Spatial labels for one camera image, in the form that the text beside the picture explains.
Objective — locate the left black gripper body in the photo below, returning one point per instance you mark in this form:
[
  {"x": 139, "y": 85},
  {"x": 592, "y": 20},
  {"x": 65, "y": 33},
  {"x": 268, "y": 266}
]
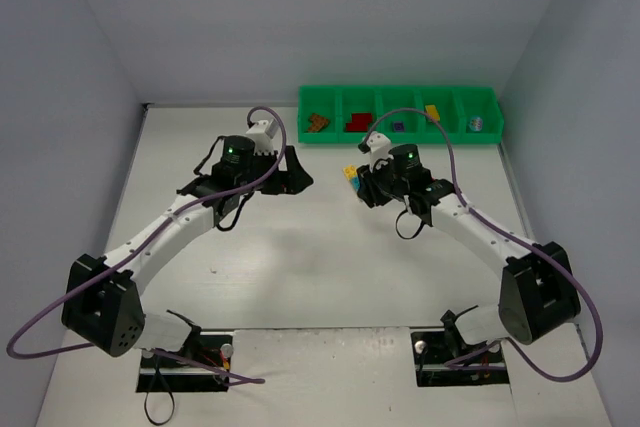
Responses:
[{"x": 282, "y": 175}]

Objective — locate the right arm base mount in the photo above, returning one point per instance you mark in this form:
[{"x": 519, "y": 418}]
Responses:
[{"x": 443, "y": 359}]

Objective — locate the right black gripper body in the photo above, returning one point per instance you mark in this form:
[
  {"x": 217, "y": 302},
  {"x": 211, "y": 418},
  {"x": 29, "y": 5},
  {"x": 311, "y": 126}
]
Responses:
[{"x": 370, "y": 187}]

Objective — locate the red lego brick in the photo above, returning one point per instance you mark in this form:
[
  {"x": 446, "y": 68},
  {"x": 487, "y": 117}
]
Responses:
[{"x": 359, "y": 122}]

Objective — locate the teal rounded lego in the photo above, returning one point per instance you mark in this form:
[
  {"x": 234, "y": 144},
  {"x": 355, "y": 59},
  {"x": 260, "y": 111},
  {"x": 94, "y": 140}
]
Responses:
[{"x": 475, "y": 124}]

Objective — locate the teal lego brick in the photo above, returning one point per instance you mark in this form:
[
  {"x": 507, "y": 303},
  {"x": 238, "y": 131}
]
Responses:
[{"x": 355, "y": 183}]

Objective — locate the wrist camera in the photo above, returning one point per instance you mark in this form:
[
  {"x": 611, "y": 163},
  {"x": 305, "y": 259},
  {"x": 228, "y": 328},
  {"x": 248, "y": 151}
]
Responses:
[
  {"x": 263, "y": 130},
  {"x": 377, "y": 146}
]

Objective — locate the yellow lego brick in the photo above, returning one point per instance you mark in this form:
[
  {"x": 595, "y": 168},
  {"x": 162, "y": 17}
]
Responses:
[{"x": 349, "y": 172}]

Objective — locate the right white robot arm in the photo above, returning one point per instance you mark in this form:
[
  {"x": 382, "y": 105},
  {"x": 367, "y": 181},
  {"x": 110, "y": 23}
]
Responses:
[{"x": 534, "y": 295}]

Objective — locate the brown lego plate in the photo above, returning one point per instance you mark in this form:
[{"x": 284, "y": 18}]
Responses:
[{"x": 317, "y": 123}]

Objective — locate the yellow half-round lego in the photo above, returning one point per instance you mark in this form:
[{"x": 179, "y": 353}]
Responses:
[{"x": 432, "y": 113}]

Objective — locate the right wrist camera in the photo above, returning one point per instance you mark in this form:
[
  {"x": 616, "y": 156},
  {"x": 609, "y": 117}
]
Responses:
[{"x": 377, "y": 146}]

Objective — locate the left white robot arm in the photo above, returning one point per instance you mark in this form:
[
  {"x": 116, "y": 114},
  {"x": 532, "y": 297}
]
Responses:
[{"x": 105, "y": 305}]

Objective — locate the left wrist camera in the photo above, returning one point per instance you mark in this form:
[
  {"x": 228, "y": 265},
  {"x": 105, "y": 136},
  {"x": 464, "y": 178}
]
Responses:
[{"x": 263, "y": 130}]

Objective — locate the green compartment bin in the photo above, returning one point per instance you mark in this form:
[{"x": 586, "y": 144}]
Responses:
[{"x": 456, "y": 104}]

